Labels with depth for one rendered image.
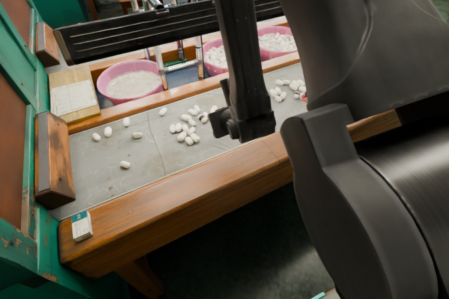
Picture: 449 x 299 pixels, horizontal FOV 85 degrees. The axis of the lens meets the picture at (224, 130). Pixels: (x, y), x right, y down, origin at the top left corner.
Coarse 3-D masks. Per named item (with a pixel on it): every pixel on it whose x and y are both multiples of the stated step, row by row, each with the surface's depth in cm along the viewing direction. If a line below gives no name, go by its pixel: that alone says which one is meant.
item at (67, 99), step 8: (88, 80) 96; (56, 88) 92; (64, 88) 92; (72, 88) 92; (80, 88) 92; (88, 88) 92; (56, 96) 89; (64, 96) 89; (72, 96) 89; (80, 96) 89; (88, 96) 89; (56, 104) 86; (64, 104) 86; (72, 104) 86; (80, 104) 86; (88, 104) 86; (96, 104) 86; (56, 112) 83; (64, 112) 83
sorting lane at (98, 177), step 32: (288, 96) 95; (96, 128) 84; (128, 128) 84; (160, 128) 84; (96, 160) 75; (128, 160) 75; (160, 160) 75; (192, 160) 75; (96, 192) 67; (128, 192) 67
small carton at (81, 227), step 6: (72, 216) 58; (78, 216) 58; (84, 216) 58; (72, 222) 57; (78, 222) 57; (84, 222) 57; (90, 222) 59; (72, 228) 56; (78, 228) 56; (84, 228) 56; (90, 228) 57; (78, 234) 55; (84, 234) 55; (90, 234) 56; (78, 240) 56
